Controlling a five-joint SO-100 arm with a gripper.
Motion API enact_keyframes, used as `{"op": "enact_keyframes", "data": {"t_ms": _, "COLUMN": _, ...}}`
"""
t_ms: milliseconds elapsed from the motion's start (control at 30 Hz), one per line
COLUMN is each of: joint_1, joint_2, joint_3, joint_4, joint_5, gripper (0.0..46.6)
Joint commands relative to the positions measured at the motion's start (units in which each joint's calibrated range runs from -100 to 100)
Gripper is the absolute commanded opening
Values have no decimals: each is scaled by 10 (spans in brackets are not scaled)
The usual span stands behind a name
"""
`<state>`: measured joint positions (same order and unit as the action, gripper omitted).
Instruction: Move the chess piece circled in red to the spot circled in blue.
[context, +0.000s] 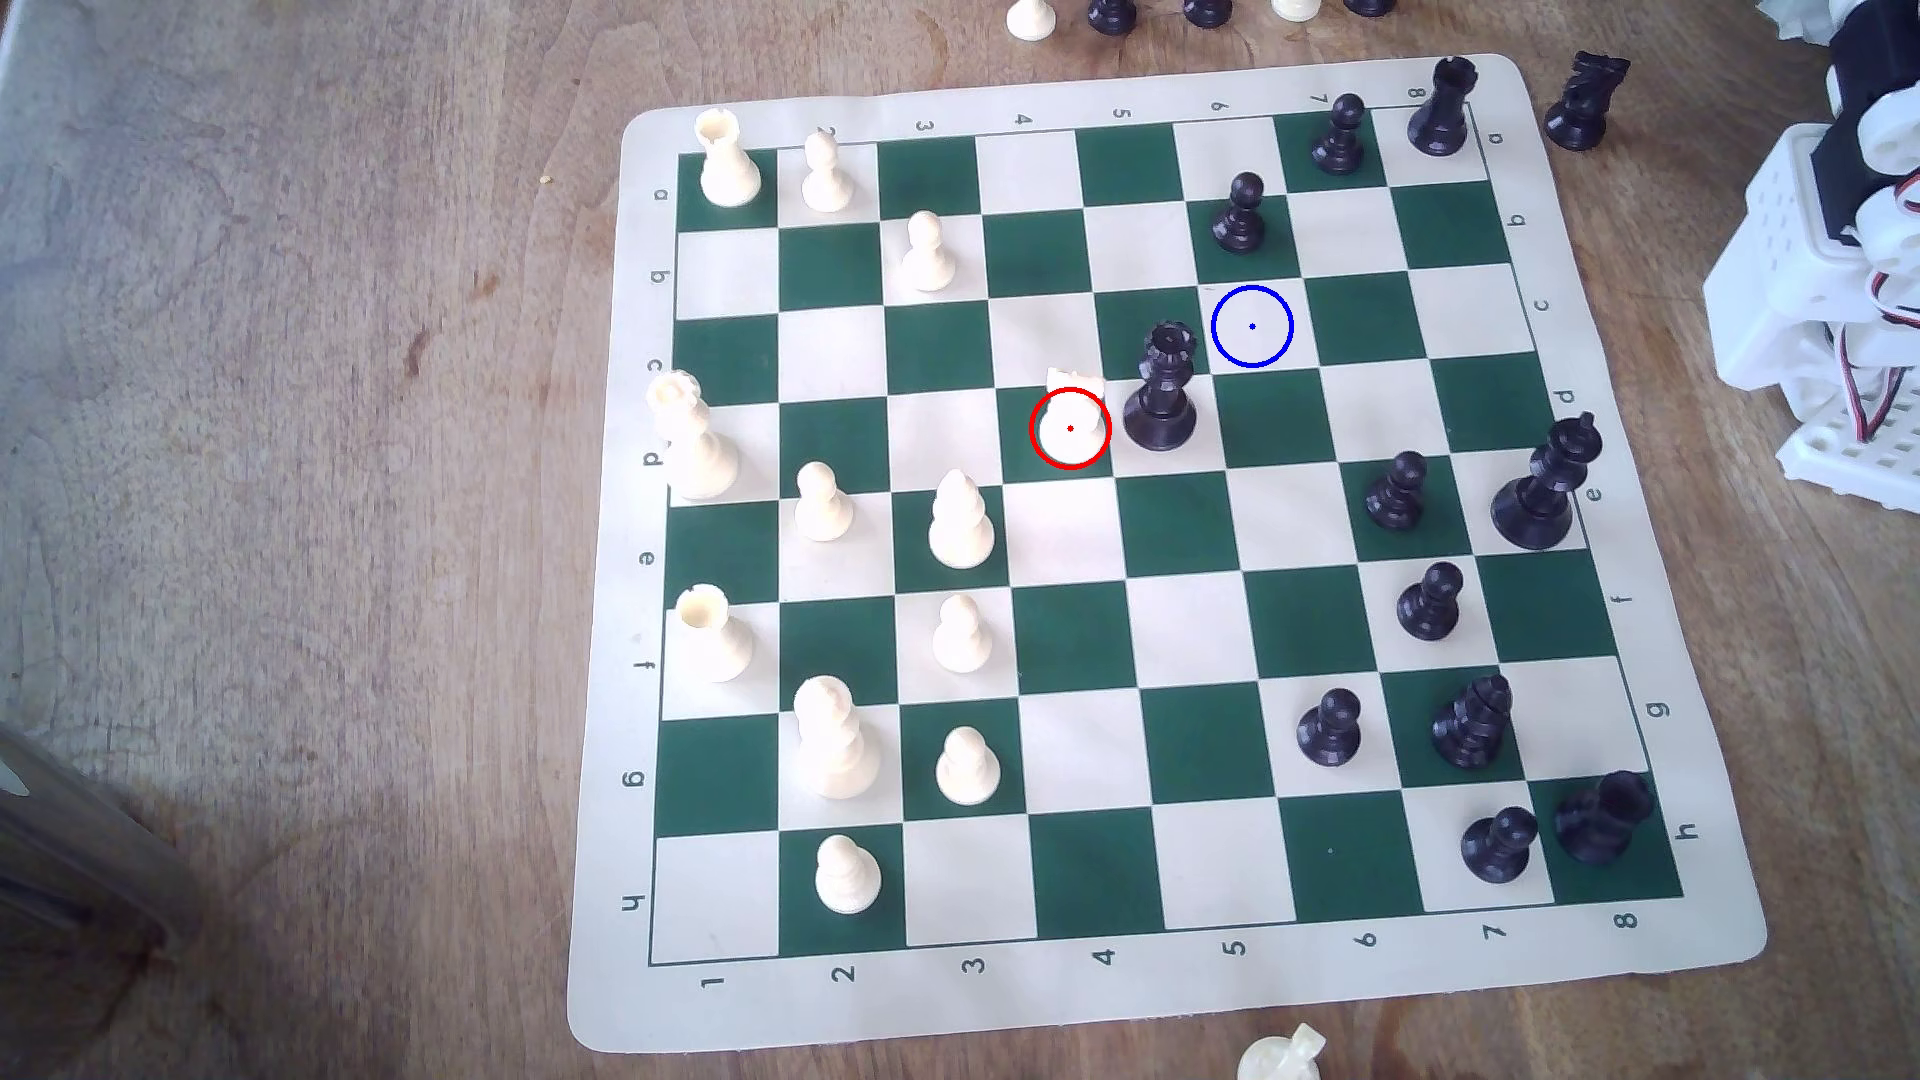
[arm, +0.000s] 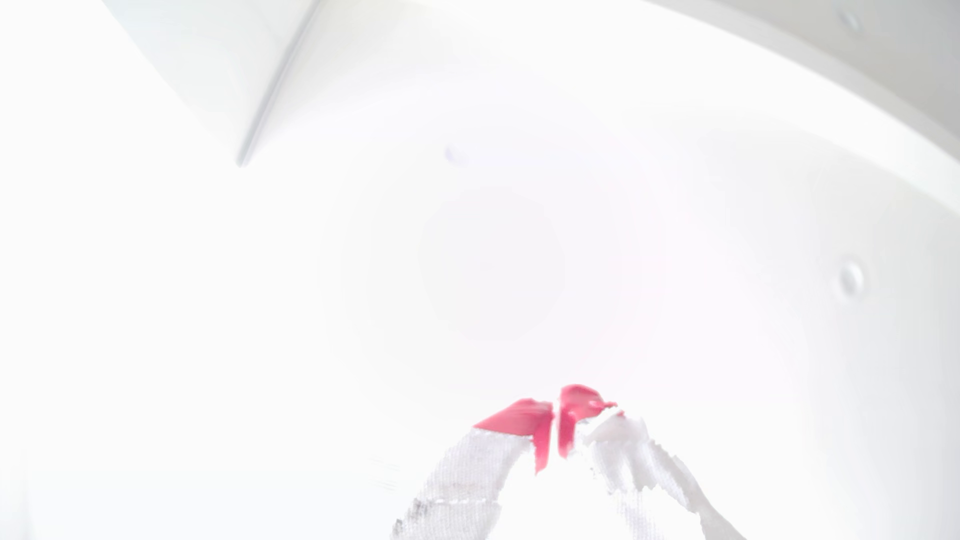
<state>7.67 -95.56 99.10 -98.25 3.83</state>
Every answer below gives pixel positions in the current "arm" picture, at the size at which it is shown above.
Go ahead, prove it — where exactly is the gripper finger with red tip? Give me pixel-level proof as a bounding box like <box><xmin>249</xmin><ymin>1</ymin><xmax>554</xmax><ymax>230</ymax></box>
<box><xmin>558</xmin><ymin>384</ymin><xmax>748</xmax><ymax>540</ymax></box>
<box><xmin>390</xmin><ymin>398</ymin><xmax>555</xmax><ymax>540</ymax></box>

